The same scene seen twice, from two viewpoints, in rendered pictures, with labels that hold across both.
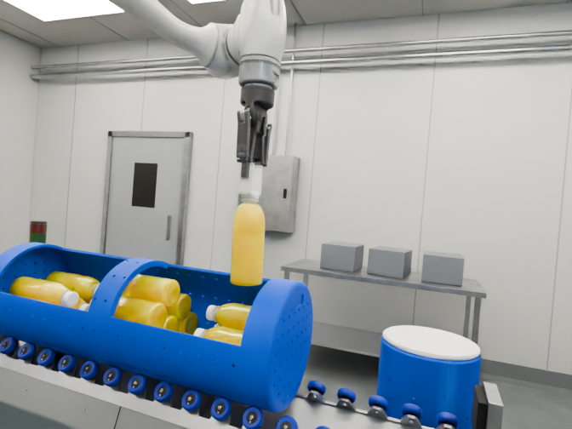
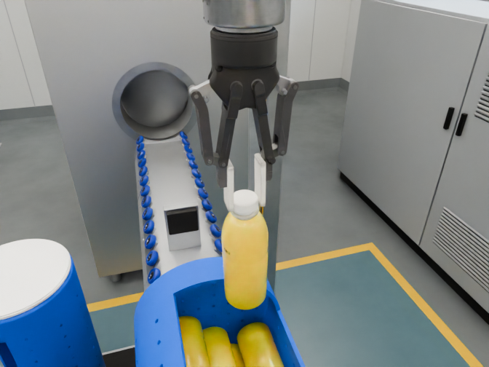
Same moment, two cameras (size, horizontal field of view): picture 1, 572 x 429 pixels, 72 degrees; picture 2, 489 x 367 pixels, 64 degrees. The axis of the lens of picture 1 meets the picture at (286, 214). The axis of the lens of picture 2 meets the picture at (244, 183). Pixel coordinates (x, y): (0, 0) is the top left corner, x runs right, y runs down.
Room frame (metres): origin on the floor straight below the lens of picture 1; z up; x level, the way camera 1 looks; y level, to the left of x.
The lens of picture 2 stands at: (1.15, 0.45, 1.73)
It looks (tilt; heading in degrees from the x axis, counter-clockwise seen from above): 32 degrees down; 233
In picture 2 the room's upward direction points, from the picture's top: straight up
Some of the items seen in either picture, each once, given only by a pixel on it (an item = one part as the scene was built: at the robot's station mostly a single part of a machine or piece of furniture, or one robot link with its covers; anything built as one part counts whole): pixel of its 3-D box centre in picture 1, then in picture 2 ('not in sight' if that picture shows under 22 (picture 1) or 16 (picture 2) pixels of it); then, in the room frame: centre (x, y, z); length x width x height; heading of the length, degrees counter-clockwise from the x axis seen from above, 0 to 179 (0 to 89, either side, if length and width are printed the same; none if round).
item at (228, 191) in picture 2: (255, 180); (228, 185); (0.90, 0.08, 1.46); 0.03 x 0.01 x 0.07; 69
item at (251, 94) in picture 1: (256, 109); (244, 68); (0.88, 0.08, 1.61); 0.08 x 0.07 x 0.09; 159
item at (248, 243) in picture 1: (248, 240); (244, 253); (0.88, 0.08, 1.32); 0.07 x 0.07 x 0.19
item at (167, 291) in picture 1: (143, 288); not in sight; (1.04, 0.36, 1.16); 0.19 x 0.07 x 0.07; 69
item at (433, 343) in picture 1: (429, 340); (11, 275); (1.20, -0.46, 1.03); 0.28 x 0.28 x 0.01
